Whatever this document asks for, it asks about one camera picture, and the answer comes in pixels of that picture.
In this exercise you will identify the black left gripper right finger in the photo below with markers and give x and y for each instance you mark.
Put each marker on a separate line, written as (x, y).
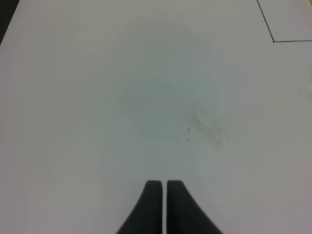
(183, 215)

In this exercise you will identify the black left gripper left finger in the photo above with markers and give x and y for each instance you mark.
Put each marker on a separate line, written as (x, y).
(146, 216)

